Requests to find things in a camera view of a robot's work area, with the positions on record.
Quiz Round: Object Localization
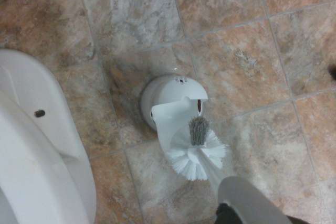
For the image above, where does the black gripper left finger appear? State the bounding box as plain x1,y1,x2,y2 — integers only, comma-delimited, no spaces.
215,202,238,224

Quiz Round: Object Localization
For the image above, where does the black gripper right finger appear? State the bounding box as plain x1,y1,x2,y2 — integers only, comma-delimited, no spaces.
286,215,312,224

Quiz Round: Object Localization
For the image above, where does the white toilet brush grey handle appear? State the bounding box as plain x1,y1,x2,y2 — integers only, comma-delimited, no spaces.
165,115,293,224

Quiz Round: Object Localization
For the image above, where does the white toilet brush holder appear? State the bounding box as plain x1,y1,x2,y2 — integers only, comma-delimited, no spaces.
140,73,209,158

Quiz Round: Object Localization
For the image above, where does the white toilet bowl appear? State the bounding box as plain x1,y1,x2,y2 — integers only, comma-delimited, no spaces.
0,48,97,224

